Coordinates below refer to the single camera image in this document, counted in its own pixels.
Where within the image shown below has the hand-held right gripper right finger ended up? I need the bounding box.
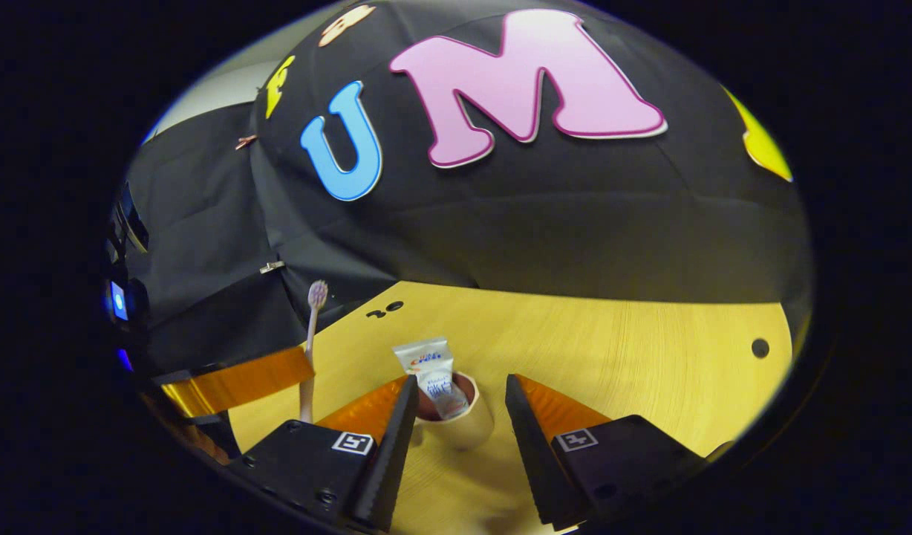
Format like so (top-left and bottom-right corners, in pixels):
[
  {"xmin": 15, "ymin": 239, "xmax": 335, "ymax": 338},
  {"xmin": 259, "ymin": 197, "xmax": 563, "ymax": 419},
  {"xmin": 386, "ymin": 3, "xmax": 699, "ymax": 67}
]
[{"xmin": 505, "ymin": 374, "xmax": 709, "ymax": 532}]

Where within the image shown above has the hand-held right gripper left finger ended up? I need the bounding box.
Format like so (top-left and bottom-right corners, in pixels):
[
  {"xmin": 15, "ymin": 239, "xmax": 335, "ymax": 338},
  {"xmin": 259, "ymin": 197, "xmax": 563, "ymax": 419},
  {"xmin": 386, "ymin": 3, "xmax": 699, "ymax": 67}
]
[{"xmin": 229, "ymin": 375, "xmax": 420, "ymax": 533}]

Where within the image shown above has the beige cup with wooden handle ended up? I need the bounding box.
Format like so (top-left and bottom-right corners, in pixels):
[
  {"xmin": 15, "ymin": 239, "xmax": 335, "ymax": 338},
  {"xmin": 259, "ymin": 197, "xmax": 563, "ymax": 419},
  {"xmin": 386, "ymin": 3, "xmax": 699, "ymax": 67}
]
[{"xmin": 411, "ymin": 372, "xmax": 495, "ymax": 450}]

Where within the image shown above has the pink toothbrush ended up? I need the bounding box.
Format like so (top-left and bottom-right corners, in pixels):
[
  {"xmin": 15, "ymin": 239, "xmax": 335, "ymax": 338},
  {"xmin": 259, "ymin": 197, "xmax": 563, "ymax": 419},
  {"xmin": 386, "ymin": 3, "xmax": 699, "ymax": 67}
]
[{"xmin": 300, "ymin": 280, "xmax": 329, "ymax": 424}]

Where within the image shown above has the white toothpaste tube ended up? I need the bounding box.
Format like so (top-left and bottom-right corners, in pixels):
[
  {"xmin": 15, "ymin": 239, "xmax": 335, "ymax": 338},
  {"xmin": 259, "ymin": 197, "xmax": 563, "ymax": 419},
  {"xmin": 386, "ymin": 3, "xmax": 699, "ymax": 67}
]
[{"xmin": 394, "ymin": 337, "xmax": 470, "ymax": 421}]

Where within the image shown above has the wooden desktop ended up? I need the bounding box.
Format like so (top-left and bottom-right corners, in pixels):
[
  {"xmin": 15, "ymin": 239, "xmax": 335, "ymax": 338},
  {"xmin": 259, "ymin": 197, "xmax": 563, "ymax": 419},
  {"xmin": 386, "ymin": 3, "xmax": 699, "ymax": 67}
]
[{"xmin": 226, "ymin": 281, "xmax": 795, "ymax": 535}]

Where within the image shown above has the device with blue light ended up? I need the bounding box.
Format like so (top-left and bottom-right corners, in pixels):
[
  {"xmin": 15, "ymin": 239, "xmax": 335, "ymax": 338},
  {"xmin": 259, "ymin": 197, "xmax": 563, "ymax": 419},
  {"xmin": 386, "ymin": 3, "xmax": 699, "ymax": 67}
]
[{"xmin": 107, "ymin": 279, "xmax": 134, "ymax": 324}]

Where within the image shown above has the black backdrop cloth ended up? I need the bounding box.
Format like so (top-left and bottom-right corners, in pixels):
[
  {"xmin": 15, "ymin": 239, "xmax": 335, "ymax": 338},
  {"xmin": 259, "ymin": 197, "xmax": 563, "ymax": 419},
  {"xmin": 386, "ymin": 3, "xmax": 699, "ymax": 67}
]
[{"xmin": 118, "ymin": 0, "xmax": 813, "ymax": 380}]

